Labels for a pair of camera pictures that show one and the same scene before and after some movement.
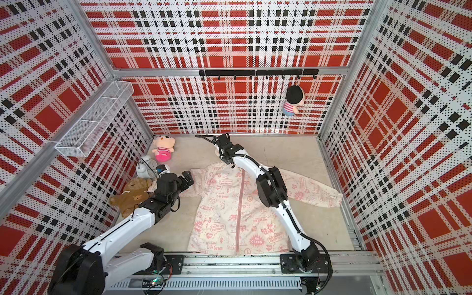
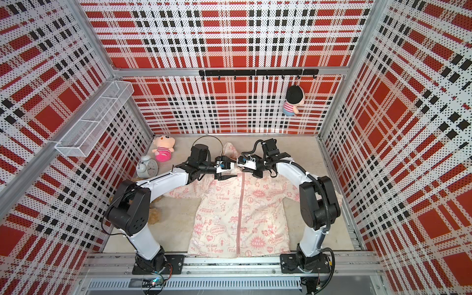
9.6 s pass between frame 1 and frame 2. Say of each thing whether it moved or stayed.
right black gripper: moved
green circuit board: stayed
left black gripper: moved
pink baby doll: stayed
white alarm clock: stayed
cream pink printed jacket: stayed
